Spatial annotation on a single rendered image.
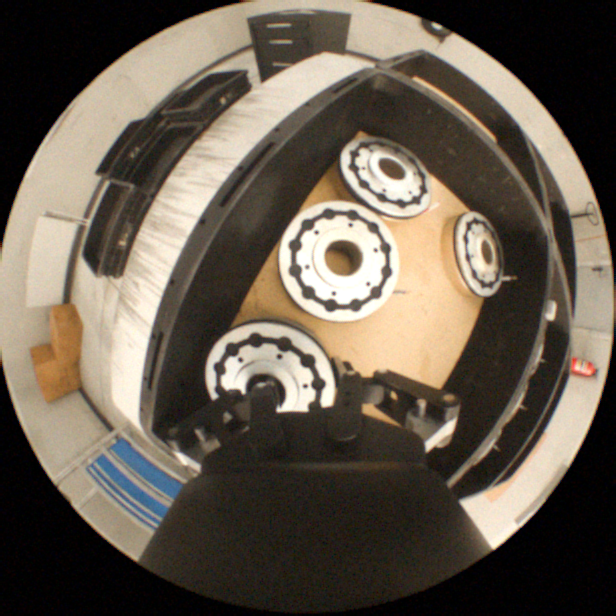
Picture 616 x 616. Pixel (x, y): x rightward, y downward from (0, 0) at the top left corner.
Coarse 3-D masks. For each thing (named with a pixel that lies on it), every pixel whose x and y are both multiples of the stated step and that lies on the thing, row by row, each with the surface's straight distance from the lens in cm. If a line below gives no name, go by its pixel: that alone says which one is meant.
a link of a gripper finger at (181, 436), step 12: (228, 396) 12; (240, 396) 12; (204, 408) 11; (216, 408) 11; (228, 408) 11; (192, 420) 11; (204, 420) 10; (216, 420) 11; (168, 432) 10; (180, 432) 10; (192, 432) 10; (216, 432) 11; (228, 432) 12; (240, 432) 13; (180, 444) 10; (192, 444) 10; (192, 468) 11
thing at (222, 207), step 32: (320, 96) 15; (288, 128) 12; (256, 160) 11; (224, 192) 10; (224, 224) 9; (544, 224) 32; (192, 256) 10; (192, 288) 10; (544, 288) 28; (160, 320) 11; (160, 352) 11; (160, 384) 13; (160, 448) 18; (480, 448) 24; (448, 480) 25
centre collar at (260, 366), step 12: (264, 360) 13; (240, 372) 14; (252, 372) 14; (264, 372) 13; (276, 372) 13; (288, 372) 13; (240, 384) 14; (288, 384) 13; (288, 396) 14; (288, 408) 14
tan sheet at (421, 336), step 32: (320, 192) 21; (448, 192) 30; (416, 224) 23; (416, 256) 22; (256, 288) 18; (416, 288) 21; (448, 288) 24; (320, 320) 18; (384, 320) 20; (416, 320) 22; (448, 320) 25; (352, 352) 19; (384, 352) 20; (416, 352) 22; (448, 352) 26; (384, 416) 25
